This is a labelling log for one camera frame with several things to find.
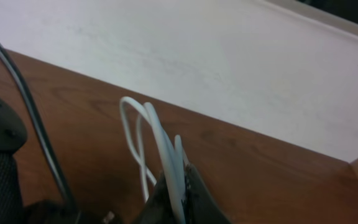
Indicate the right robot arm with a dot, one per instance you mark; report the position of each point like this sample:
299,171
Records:
13,136

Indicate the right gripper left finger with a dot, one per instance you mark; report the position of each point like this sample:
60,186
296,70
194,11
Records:
157,209

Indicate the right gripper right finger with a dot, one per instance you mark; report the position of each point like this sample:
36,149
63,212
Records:
200,206

